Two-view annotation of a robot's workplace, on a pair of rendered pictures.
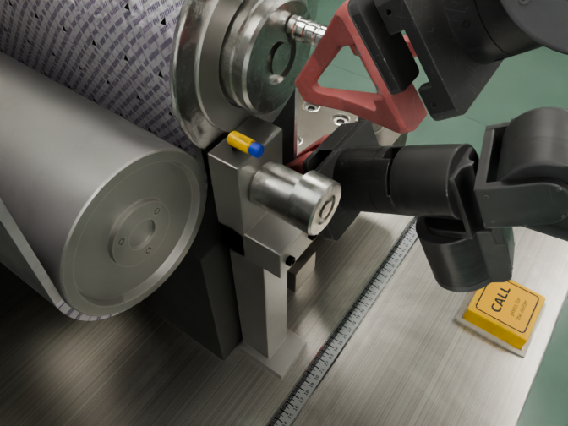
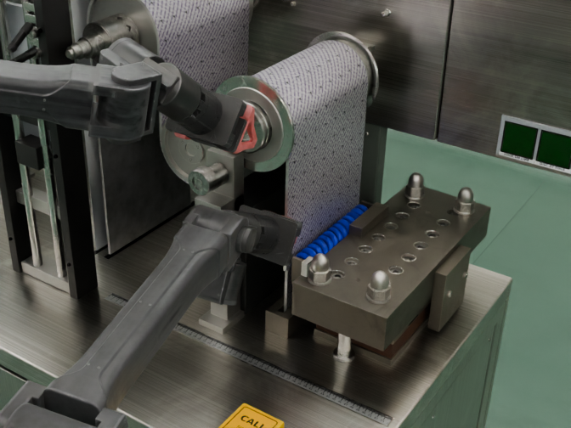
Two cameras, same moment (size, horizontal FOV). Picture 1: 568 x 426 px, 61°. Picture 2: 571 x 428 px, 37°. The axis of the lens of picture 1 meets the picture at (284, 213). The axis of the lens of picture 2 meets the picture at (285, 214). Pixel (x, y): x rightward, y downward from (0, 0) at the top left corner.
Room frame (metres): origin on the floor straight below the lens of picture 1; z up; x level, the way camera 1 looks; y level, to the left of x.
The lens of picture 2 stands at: (0.28, -1.13, 1.75)
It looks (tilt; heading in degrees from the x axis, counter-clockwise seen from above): 30 degrees down; 87
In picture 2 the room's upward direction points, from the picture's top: 1 degrees clockwise
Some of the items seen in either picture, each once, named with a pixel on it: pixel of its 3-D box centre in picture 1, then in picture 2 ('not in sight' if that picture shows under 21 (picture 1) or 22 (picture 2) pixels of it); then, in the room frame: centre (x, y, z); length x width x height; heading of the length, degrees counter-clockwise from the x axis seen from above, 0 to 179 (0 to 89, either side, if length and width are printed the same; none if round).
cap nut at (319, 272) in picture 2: not in sight; (319, 267); (0.39, -0.06, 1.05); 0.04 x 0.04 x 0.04
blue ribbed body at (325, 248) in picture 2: not in sight; (335, 235); (0.43, 0.07, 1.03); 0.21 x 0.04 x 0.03; 54
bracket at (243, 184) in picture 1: (272, 276); (219, 243); (0.24, 0.01, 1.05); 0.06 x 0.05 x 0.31; 54
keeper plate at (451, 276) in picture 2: not in sight; (450, 288); (0.61, 0.01, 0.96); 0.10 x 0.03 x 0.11; 54
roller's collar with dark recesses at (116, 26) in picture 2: not in sight; (110, 38); (0.07, 0.15, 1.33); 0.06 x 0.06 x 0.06; 54
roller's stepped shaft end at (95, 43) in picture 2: not in sight; (82, 48); (0.04, 0.10, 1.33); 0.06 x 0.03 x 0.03; 54
